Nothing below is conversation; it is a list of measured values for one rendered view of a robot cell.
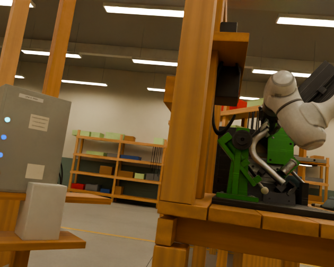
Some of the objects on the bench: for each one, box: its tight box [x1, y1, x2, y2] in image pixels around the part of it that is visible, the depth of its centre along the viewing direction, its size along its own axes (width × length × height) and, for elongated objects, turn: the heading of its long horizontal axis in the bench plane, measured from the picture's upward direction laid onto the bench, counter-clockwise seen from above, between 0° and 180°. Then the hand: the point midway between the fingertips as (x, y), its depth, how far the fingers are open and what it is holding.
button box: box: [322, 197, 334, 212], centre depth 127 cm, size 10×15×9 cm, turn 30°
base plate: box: [212, 194, 334, 222], centre depth 151 cm, size 42×110×2 cm, turn 30°
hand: (266, 129), depth 142 cm, fingers closed on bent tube, 3 cm apart
